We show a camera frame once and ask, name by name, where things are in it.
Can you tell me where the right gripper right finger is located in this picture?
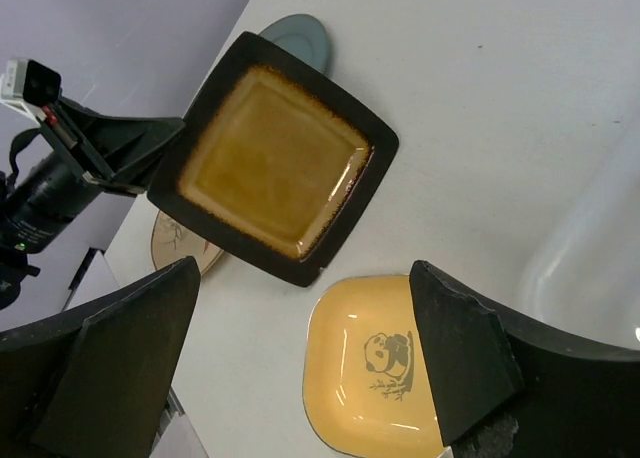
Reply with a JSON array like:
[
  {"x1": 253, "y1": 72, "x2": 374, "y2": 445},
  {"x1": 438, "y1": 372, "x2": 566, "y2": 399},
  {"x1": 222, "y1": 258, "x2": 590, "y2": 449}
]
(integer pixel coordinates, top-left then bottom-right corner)
[{"x1": 409, "y1": 260, "x2": 639, "y2": 457}]

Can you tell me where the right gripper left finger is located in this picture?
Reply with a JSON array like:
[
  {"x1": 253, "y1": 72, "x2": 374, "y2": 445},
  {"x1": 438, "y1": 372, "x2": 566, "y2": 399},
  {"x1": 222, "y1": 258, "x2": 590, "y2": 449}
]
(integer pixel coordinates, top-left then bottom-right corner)
[{"x1": 1, "y1": 257, "x2": 201, "y2": 457}]

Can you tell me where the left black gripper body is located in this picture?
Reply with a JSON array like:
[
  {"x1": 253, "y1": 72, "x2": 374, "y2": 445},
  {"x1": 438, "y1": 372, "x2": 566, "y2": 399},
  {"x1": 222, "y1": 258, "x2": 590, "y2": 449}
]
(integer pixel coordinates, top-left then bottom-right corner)
[{"x1": 0, "y1": 97, "x2": 111, "y2": 259}]

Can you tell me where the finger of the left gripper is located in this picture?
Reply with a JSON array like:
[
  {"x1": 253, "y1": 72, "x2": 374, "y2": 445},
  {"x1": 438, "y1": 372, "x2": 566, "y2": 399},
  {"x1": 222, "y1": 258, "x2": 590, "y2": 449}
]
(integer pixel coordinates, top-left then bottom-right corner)
[{"x1": 59, "y1": 98, "x2": 185, "y2": 195}]

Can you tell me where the black square amber plate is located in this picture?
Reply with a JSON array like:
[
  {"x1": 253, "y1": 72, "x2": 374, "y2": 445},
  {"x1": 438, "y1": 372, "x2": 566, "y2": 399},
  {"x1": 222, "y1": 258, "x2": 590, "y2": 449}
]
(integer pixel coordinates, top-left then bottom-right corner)
[{"x1": 147, "y1": 32, "x2": 399, "y2": 287}]

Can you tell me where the beige bird branch plate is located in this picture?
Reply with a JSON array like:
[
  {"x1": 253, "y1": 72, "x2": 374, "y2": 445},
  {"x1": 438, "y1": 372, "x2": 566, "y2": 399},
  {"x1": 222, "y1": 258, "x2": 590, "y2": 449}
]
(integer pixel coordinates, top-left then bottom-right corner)
[{"x1": 150, "y1": 211, "x2": 224, "y2": 274}]

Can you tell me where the yellow panda square dish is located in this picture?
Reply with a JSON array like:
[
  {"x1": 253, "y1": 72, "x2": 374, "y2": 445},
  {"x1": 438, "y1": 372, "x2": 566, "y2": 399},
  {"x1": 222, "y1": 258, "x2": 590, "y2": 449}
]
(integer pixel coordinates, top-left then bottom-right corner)
[{"x1": 303, "y1": 275, "x2": 449, "y2": 457}]

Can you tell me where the clear plastic dish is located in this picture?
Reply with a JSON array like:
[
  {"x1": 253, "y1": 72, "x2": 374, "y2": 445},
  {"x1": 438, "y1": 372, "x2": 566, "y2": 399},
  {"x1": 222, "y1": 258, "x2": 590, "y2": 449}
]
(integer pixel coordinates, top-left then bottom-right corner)
[{"x1": 518, "y1": 125, "x2": 639, "y2": 349}]

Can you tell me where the teal round plate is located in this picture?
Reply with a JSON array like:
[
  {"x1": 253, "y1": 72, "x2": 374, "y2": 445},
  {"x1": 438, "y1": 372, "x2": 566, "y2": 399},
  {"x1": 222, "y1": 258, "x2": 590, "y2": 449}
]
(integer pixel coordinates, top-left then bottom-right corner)
[{"x1": 259, "y1": 13, "x2": 333, "y2": 76}]

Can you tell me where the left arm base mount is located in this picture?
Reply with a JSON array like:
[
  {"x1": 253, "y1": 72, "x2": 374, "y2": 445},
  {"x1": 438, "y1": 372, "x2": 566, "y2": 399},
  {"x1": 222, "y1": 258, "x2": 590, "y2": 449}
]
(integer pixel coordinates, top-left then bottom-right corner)
[{"x1": 150, "y1": 389, "x2": 209, "y2": 458}]

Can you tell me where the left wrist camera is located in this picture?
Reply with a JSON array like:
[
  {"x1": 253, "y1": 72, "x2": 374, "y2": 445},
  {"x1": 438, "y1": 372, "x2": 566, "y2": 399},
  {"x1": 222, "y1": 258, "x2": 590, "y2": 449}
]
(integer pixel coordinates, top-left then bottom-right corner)
[{"x1": 1, "y1": 58, "x2": 62, "y2": 122}]

